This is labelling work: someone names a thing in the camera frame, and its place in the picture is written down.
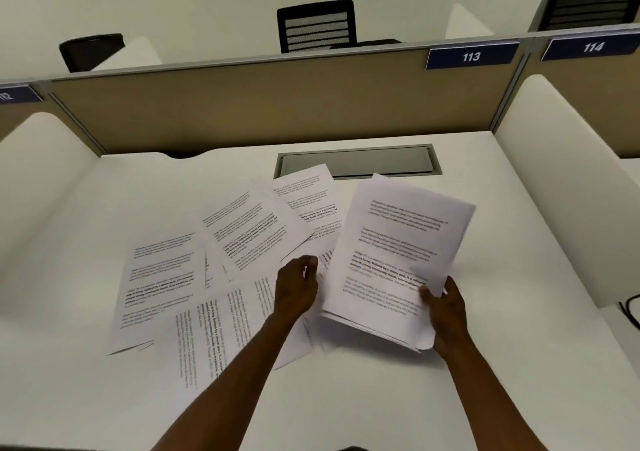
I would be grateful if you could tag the person's left hand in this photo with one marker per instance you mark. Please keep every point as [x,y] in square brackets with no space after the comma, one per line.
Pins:
[292,293]

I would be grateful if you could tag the person's right hand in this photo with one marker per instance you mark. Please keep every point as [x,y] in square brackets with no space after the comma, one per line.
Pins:
[450,320]

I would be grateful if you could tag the person's right thumb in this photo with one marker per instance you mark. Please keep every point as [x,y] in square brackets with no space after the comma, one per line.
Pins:
[428,297]

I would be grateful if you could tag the person's left fingers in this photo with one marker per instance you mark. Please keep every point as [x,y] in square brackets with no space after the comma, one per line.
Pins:
[302,265]

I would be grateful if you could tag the stack of printed papers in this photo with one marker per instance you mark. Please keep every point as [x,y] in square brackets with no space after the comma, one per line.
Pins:
[395,255]

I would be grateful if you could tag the person's left forearm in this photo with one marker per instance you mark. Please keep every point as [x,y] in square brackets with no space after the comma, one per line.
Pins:
[235,375]

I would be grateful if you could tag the person's right forearm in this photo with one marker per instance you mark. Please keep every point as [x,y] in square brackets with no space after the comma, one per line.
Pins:
[492,400]

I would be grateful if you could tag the printed white paper sheet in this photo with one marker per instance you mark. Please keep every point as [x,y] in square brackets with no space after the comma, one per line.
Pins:
[155,285]
[307,193]
[215,340]
[326,255]
[250,230]

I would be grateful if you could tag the beige desk partition panel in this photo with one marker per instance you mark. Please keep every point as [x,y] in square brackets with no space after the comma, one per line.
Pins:
[30,115]
[280,100]
[590,95]

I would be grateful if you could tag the white curved side divider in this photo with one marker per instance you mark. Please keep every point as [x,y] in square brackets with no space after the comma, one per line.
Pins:
[466,21]
[560,180]
[131,54]
[40,190]

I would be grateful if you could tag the black mesh office chair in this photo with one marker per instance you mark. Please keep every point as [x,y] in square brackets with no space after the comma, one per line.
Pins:
[316,25]

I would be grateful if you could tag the blue desk number plate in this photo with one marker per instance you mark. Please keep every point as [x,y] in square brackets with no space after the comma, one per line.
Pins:
[471,55]
[17,94]
[592,47]

